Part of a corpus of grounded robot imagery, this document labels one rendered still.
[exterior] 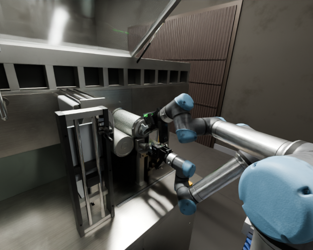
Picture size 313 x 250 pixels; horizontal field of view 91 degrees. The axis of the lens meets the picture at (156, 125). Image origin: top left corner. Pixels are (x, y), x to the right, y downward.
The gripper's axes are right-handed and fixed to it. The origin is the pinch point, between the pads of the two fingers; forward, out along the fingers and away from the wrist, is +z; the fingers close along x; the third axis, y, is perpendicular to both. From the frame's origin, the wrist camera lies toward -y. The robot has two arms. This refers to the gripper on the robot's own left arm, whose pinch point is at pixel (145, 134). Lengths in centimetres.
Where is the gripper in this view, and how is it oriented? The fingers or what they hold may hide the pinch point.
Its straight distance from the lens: 87.2
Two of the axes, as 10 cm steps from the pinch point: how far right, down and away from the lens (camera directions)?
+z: -5.6, 3.8, 7.3
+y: -4.0, -9.0, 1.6
